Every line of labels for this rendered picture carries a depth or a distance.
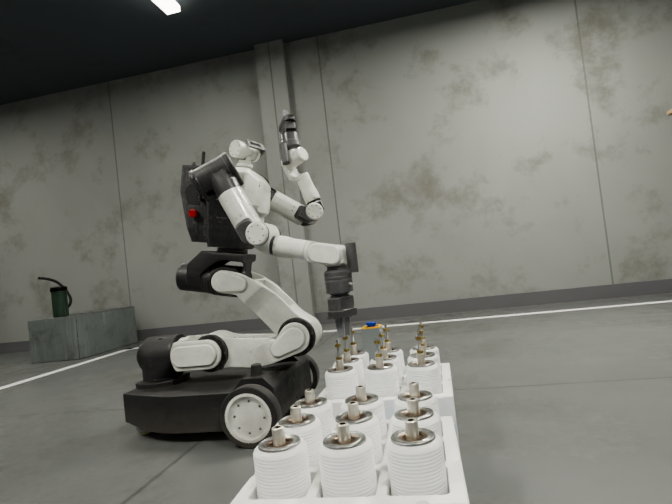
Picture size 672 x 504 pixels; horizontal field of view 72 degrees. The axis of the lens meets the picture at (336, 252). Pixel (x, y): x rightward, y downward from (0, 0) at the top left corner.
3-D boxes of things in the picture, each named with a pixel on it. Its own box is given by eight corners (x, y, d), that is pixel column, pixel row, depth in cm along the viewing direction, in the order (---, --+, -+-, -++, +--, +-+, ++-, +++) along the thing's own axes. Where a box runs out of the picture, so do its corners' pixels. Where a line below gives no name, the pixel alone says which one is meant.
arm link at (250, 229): (243, 256, 151) (210, 199, 154) (259, 256, 164) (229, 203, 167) (271, 237, 149) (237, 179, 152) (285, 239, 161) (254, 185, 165)
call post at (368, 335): (370, 413, 173) (360, 329, 174) (373, 407, 180) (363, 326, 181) (389, 412, 171) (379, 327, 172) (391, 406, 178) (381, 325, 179)
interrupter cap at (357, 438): (318, 452, 78) (318, 448, 78) (327, 435, 85) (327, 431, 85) (363, 450, 77) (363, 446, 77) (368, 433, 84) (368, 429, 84)
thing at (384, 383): (409, 432, 131) (401, 367, 131) (377, 438, 128) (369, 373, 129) (397, 421, 140) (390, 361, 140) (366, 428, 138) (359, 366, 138)
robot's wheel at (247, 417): (222, 450, 152) (216, 389, 153) (229, 444, 157) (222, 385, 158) (280, 448, 148) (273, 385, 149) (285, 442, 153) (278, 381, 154)
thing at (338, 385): (325, 436, 135) (318, 373, 135) (341, 424, 143) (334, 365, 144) (354, 439, 130) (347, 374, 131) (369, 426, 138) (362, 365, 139)
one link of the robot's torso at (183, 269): (172, 291, 181) (176, 246, 181) (189, 289, 194) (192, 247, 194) (240, 298, 175) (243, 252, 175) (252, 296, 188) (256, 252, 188)
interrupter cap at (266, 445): (252, 455, 80) (251, 451, 80) (266, 438, 87) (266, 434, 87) (294, 453, 79) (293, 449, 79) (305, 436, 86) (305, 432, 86)
